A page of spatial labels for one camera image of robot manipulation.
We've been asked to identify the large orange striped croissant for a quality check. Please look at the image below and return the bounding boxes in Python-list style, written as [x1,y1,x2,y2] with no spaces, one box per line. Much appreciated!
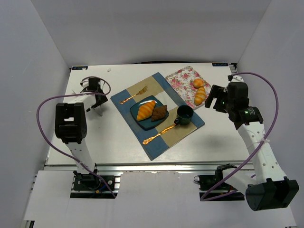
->
[136,100,156,121]

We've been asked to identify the chocolate croissant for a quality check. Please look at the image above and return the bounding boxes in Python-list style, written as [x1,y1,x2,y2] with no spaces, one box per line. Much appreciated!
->
[151,105,167,122]

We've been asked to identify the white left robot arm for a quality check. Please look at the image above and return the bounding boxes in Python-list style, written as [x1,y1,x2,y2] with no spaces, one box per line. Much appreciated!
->
[55,76,108,175]

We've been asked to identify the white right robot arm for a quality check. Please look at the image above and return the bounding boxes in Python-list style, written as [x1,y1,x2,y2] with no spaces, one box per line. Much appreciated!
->
[201,82,299,211]

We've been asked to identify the small orange striped croissant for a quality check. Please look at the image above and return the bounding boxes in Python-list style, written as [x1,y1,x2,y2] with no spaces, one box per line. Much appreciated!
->
[194,86,206,106]

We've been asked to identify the blue label sticker left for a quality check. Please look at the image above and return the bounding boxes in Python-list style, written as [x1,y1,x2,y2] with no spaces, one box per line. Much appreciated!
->
[71,66,88,70]

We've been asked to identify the blue label sticker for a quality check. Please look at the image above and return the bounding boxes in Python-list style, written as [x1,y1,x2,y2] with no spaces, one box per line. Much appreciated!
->
[212,62,229,67]
[71,66,88,70]

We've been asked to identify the round orange bun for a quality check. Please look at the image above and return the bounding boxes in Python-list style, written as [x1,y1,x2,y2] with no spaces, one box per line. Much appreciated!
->
[193,78,205,88]

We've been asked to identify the dark green mug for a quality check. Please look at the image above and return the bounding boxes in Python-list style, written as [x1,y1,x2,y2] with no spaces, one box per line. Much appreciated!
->
[174,105,194,125]

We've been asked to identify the blue label sticker right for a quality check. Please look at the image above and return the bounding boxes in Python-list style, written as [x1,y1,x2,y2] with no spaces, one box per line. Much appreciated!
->
[212,62,229,67]

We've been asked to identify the floral rectangular tray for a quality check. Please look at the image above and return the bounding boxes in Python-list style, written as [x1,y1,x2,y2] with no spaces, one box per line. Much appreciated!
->
[165,66,211,109]

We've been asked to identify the gold fork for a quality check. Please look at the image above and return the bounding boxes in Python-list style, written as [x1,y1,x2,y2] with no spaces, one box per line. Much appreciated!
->
[119,86,148,105]

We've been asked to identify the gold spoon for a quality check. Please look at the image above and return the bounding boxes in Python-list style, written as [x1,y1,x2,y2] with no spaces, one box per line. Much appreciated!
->
[142,124,176,145]

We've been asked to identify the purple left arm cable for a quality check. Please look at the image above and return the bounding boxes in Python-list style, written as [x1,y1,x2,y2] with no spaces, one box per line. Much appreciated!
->
[37,76,118,198]

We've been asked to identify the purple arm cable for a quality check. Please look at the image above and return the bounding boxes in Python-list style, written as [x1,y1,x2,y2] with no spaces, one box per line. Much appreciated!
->
[200,72,279,202]
[37,76,118,198]

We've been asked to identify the aluminium table frame rail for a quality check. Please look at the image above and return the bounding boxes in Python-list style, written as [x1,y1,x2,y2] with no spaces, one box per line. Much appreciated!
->
[43,161,254,172]

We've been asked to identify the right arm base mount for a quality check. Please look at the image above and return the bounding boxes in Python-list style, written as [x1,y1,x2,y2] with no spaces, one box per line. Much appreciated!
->
[193,164,245,201]

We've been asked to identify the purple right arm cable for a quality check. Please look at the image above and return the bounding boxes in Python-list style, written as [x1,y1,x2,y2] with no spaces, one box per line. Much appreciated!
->
[200,72,279,202]

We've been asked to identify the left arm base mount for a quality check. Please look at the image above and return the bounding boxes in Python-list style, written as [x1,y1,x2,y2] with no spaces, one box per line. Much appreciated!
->
[70,171,118,199]

